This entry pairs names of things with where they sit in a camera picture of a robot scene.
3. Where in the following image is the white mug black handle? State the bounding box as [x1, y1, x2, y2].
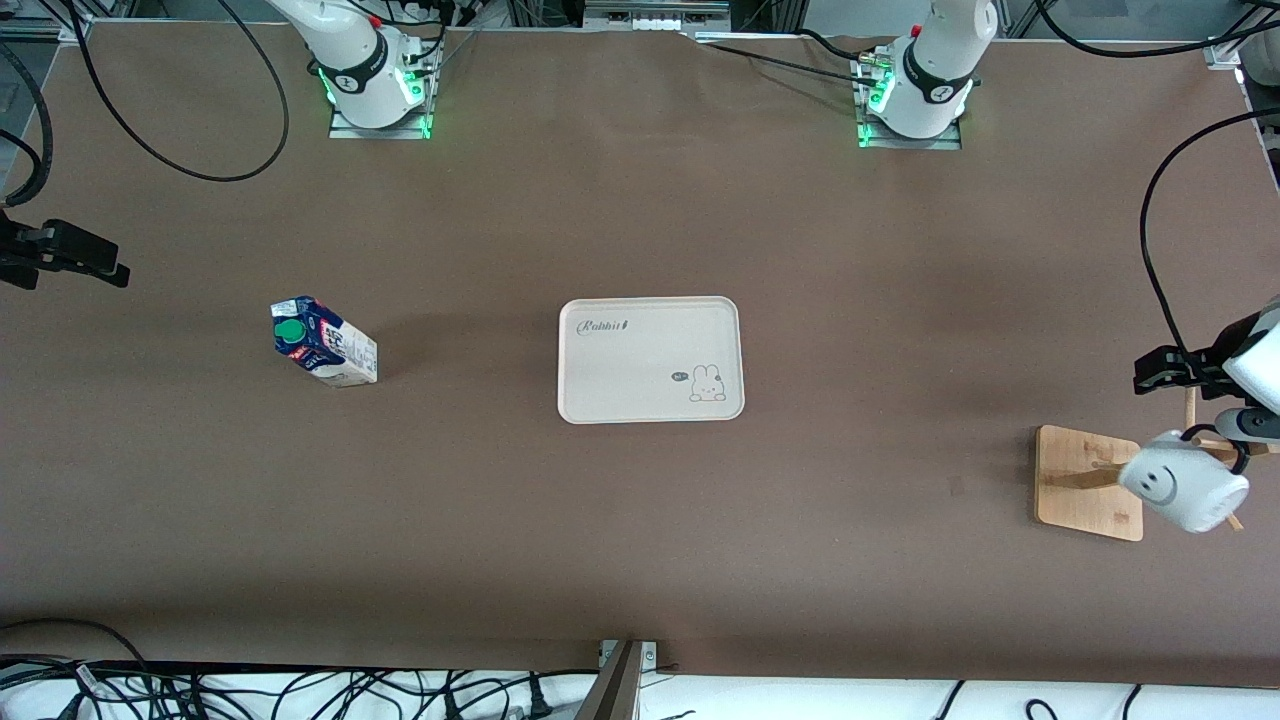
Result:
[1117, 425, 1252, 535]

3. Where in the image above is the blue white milk carton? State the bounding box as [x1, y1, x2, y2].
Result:
[270, 295, 380, 389]

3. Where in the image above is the wooden mug rack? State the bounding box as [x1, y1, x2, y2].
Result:
[1035, 385, 1247, 543]

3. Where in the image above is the beige rabbit print tray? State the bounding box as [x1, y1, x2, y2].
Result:
[557, 296, 746, 425]

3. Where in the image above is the white power strip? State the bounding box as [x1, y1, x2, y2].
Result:
[583, 0, 732, 32]

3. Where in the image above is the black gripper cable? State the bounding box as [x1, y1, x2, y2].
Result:
[0, 128, 44, 201]
[0, 43, 53, 207]

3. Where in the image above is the black looping arm cable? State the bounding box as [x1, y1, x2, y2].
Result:
[62, 0, 291, 184]

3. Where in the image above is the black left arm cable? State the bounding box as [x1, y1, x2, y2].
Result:
[1035, 0, 1280, 361]

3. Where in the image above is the black table cable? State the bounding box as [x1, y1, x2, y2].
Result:
[685, 35, 881, 89]
[798, 28, 869, 63]

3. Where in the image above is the grey metal camera post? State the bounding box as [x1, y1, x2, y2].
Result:
[574, 638, 661, 720]

